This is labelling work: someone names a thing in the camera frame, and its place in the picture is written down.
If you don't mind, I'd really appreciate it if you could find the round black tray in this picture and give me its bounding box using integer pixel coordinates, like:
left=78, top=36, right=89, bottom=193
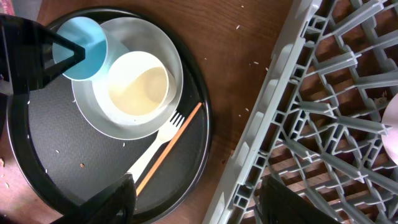
left=6, top=6, right=214, bottom=223

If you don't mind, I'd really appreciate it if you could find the blue plastic cup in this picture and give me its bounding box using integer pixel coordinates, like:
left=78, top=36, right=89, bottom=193
left=52, top=16, right=130, bottom=82

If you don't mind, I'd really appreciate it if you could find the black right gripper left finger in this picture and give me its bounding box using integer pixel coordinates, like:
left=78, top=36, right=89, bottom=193
left=54, top=173, right=136, bottom=224

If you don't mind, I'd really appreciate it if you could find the white plastic fork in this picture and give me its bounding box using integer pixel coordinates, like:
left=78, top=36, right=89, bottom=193
left=127, top=111, right=184, bottom=182

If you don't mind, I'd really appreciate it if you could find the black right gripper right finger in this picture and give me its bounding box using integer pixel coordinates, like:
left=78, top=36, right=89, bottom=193
left=257, top=176, right=339, bottom=224

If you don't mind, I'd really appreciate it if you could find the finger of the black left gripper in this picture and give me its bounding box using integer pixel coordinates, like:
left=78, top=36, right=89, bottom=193
left=0, top=14, right=86, bottom=96

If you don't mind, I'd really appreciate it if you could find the pink bowl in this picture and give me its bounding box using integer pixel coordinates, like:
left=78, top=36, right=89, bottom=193
left=382, top=95, right=398, bottom=164

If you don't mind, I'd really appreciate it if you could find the wooden chopstick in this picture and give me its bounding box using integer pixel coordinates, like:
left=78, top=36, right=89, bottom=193
left=136, top=103, right=203, bottom=195

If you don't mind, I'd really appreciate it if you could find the cream plastic cup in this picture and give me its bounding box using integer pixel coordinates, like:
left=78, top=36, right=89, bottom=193
left=92, top=51, right=177, bottom=125

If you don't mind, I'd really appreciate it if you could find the grey dishwasher rack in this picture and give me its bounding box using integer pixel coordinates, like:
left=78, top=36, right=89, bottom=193
left=203, top=0, right=397, bottom=223

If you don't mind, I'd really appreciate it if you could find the light blue plate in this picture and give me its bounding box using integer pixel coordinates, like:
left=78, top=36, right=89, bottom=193
left=72, top=17, right=183, bottom=140

